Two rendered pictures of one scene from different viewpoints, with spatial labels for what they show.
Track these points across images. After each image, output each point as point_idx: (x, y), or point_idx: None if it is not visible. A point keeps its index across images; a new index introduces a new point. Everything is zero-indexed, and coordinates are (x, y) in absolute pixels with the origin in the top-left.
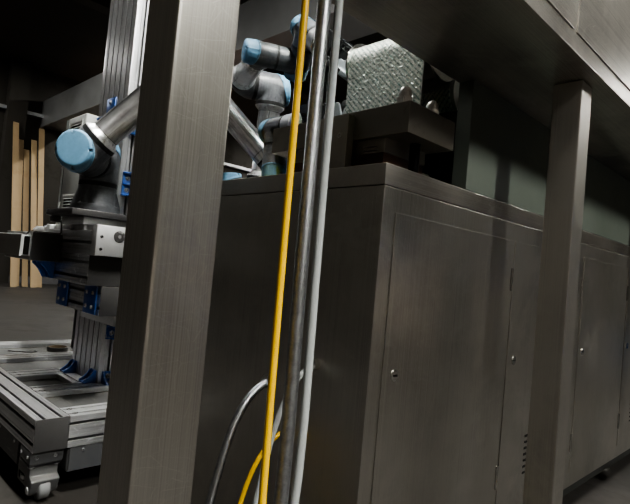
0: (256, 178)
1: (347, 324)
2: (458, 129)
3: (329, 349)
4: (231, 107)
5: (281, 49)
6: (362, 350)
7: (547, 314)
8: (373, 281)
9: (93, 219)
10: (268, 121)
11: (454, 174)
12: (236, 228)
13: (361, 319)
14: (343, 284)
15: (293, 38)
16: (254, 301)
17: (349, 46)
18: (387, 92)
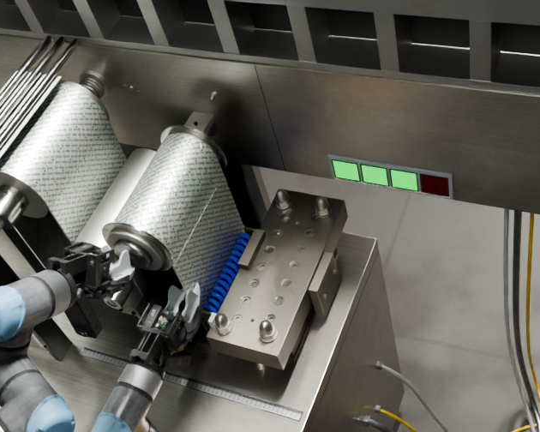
0: (322, 381)
1: (382, 325)
2: (252, 191)
3: (380, 348)
4: None
5: (34, 368)
6: (388, 319)
7: None
8: (385, 291)
9: None
10: (131, 423)
11: (261, 218)
12: (321, 430)
13: (386, 311)
14: (377, 316)
15: (21, 338)
16: (346, 422)
17: (89, 249)
18: (212, 228)
